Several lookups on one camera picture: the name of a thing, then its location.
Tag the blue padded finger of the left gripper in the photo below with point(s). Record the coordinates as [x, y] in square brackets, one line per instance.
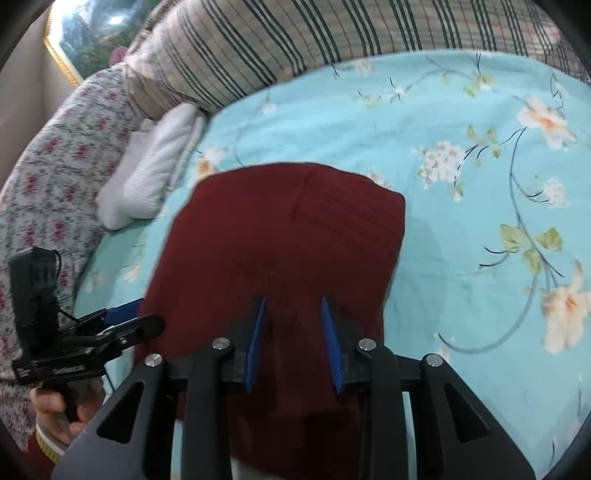
[122, 313]

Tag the light blue floral bed sheet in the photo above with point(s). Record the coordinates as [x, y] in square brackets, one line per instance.
[492, 153]

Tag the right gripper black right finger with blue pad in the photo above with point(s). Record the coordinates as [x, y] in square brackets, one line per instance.
[331, 327]

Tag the red sleeve with yellow cuff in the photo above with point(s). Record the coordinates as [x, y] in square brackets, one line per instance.
[44, 450]

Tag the framed landscape painting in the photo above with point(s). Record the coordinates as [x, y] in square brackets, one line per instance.
[86, 36]

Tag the person's left hand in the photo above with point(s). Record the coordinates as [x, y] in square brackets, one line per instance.
[49, 407]

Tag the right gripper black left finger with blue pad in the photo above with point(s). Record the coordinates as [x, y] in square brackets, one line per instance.
[254, 339]

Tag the beige plaid pillow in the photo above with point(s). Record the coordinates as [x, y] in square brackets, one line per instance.
[213, 53]

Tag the white folded towel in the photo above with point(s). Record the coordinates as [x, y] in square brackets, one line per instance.
[150, 165]

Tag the white red floral quilt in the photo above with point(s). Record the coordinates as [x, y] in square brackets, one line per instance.
[48, 201]

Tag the dark red knit sweater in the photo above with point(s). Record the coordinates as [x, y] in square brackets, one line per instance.
[292, 233]

